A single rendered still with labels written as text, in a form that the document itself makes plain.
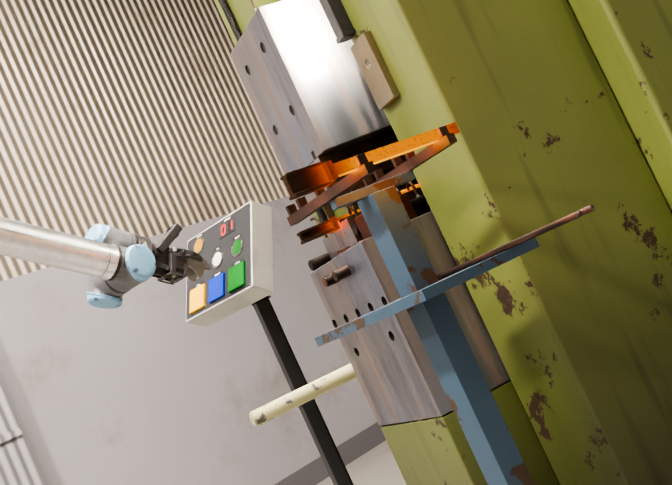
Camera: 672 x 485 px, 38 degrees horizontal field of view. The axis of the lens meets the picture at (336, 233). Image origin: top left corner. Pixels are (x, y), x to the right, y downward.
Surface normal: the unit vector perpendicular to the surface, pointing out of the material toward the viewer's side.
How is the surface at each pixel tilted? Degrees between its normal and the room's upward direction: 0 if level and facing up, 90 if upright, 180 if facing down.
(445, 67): 90
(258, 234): 90
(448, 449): 90
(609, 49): 90
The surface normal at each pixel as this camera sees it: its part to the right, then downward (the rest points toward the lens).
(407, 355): -0.84, 0.35
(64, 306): 0.65, -0.36
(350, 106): 0.34, -0.24
